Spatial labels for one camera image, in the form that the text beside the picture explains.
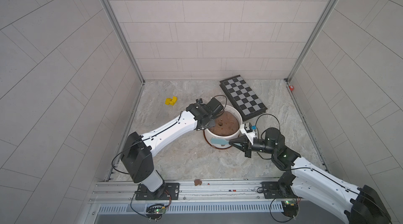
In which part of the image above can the circuit board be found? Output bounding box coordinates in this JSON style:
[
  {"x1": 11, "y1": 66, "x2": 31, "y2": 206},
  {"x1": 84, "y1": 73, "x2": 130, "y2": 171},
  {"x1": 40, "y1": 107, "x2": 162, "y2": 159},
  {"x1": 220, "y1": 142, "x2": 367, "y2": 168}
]
[
  {"x1": 146, "y1": 204, "x2": 167, "y2": 215},
  {"x1": 282, "y1": 199, "x2": 300, "y2": 219}
]

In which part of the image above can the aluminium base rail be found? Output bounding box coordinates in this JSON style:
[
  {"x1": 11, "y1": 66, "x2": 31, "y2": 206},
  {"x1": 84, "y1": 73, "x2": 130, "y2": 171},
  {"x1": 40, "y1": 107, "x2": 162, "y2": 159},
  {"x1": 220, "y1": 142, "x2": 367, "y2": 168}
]
[{"x1": 89, "y1": 178, "x2": 298, "y2": 204}]

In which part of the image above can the light blue scrub brush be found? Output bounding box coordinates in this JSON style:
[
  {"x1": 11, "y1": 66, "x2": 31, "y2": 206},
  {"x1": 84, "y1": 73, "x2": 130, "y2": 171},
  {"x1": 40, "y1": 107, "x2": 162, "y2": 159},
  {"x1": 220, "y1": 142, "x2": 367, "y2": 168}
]
[{"x1": 210, "y1": 138, "x2": 231, "y2": 149}]

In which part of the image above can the aluminium corner profile right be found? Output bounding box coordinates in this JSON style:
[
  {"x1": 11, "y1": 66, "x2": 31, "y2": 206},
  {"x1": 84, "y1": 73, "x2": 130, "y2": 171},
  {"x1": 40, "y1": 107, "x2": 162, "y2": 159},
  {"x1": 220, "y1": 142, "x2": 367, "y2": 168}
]
[{"x1": 284, "y1": 0, "x2": 339, "y2": 84}]

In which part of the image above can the black grey chessboard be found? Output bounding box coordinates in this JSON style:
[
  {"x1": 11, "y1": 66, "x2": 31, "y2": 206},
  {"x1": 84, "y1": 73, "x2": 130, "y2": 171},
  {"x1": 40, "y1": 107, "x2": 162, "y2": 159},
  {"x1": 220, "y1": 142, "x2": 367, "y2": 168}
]
[{"x1": 220, "y1": 75, "x2": 267, "y2": 121}]

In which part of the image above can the aluminium corner profile left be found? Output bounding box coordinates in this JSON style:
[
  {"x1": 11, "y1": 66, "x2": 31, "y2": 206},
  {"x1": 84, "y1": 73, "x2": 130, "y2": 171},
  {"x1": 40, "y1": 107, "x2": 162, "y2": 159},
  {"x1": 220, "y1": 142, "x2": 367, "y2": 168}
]
[{"x1": 100, "y1": 0, "x2": 145, "y2": 86}]

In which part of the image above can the brown mud clump on rail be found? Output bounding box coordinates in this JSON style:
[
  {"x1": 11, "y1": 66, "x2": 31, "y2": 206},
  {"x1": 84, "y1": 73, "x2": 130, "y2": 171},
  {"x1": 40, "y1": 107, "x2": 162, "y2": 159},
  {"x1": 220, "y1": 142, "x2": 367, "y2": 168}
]
[{"x1": 194, "y1": 179, "x2": 203, "y2": 186}]

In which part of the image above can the yellow plastic block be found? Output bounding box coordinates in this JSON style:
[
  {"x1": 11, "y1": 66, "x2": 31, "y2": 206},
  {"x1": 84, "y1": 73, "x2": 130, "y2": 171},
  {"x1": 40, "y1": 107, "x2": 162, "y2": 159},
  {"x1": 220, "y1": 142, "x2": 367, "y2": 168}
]
[{"x1": 165, "y1": 96, "x2": 177, "y2": 106}]

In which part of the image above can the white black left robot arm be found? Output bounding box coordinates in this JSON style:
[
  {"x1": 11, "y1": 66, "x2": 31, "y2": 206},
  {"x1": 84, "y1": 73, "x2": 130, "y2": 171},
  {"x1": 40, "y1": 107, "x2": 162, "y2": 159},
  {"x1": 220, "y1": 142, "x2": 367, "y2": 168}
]
[{"x1": 119, "y1": 98, "x2": 225, "y2": 195}]

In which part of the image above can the left circuit board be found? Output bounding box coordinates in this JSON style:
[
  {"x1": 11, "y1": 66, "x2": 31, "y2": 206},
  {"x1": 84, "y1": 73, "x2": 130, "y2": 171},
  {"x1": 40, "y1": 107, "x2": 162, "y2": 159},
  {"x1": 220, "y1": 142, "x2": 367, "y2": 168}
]
[{"x1": 146, "y1": 204, "x2": 167, "y2": 215}]

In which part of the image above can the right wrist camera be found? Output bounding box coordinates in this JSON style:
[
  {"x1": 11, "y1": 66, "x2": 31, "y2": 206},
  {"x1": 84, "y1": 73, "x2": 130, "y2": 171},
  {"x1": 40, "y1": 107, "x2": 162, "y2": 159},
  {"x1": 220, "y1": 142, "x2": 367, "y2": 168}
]
[{"x1": 240, "y1": 123, "x2": 256, "y2": 144}]

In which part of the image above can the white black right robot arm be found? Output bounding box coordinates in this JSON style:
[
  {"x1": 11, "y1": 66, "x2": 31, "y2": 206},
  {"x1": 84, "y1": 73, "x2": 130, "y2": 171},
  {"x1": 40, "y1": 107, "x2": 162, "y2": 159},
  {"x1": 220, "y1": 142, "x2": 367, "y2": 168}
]
[{"x1": 229, "y1": 125, "x2": 391, "y2": 224}]

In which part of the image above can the right circuit board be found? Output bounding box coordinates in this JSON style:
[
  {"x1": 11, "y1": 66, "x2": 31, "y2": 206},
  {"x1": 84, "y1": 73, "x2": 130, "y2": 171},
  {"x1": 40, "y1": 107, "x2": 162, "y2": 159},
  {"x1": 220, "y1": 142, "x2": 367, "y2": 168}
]
[{"x1": 282, "y1": 199, "x2": 300, "y2": 219}]

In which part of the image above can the aluminium corner profile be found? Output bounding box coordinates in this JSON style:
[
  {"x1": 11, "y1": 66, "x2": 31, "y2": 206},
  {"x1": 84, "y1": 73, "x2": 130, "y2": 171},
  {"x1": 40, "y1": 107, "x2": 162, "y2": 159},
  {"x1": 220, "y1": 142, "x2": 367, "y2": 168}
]
[
  {"x1": 100, "y1": 0, "x2": 145, "y2": 86},
  {"x1": 284, "y1": 0, "x2": 339, "y2": 84}
]

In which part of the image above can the white ribbed ceramic pot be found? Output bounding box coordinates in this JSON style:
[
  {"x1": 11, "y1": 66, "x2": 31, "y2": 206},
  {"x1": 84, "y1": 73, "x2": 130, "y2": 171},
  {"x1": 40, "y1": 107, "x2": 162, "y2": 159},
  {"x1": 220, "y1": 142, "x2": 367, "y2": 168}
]
[{"x1": 204, "y1": 106, "x2": 243, "y2": 139}]

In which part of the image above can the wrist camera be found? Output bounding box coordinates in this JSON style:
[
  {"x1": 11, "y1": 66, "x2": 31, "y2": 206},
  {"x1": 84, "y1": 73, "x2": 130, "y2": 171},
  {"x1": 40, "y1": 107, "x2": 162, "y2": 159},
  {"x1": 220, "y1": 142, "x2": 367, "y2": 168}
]
[
  {"x1": 240, "y1": 123, "x2": 256, "y2": 144},
  {"x1": 206, "y1": 98, "x2": 224, "y2": 115}
]

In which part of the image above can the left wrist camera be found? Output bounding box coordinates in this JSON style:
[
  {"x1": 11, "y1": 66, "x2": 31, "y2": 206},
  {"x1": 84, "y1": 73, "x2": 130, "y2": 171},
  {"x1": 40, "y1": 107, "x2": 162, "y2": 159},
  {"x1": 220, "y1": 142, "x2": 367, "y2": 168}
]
[{"x1": 206, "y1": 98, "x2": 224, "y2": 115}]

